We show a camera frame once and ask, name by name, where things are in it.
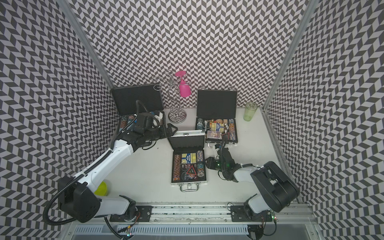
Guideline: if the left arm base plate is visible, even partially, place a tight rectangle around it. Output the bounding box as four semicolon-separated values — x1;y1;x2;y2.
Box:
109;205;154;223

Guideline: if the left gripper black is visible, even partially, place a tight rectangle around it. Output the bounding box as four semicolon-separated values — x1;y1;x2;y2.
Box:
144;123;179;142

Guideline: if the yellow green bowl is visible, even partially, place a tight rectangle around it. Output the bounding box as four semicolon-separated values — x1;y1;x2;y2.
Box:
94;181;108;197

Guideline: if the aluminium mounting rail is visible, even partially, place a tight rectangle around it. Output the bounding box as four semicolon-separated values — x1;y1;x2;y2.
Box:
64;203;316;226

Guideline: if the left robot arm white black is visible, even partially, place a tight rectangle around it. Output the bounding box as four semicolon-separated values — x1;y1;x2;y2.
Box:
43;100;178;226

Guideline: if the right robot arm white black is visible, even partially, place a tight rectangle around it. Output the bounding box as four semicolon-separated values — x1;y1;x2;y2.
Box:
204;142;300;222

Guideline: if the green translucent cup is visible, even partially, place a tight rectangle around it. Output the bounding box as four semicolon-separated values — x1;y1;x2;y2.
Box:
244;102;258;122

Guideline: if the black poker case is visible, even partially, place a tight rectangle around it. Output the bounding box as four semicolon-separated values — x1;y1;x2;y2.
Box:
195;90;239;144
111;84;166;133

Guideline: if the small silver aluminium poker case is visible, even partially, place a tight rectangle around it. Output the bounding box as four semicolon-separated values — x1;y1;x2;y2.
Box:
168;130;207;193

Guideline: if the pink wine glass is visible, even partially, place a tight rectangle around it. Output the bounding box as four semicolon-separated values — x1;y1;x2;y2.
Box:
175;71;192;98

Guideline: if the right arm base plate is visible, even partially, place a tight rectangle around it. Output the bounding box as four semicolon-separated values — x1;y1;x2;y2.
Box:
229;205;274;223

